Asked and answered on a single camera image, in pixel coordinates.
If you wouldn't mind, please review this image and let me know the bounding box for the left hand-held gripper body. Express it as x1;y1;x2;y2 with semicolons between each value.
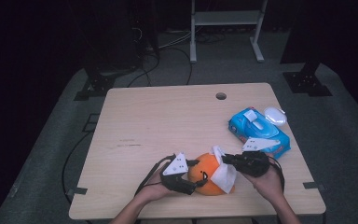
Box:
159;151;198;196

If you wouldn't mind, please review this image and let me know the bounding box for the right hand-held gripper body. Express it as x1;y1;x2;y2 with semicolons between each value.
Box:
233;137;282;178

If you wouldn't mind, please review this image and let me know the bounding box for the person's right hand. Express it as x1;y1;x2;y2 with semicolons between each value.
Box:
241;152;286;207

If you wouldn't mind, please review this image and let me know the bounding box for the person's left hand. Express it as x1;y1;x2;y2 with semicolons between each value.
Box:
134;168;175;203

